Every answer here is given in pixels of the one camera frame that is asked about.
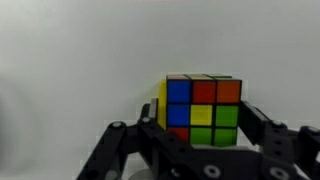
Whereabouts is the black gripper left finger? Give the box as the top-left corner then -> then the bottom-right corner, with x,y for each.
76,98 -> 174,180

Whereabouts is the multicoloured rubik's cube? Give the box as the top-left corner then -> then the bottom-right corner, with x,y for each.
165,73 -> 243,148

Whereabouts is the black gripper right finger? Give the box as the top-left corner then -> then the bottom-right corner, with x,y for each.
238,100 -> 320,180

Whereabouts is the yellow block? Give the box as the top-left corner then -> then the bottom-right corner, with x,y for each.
157,79 -> 168,130

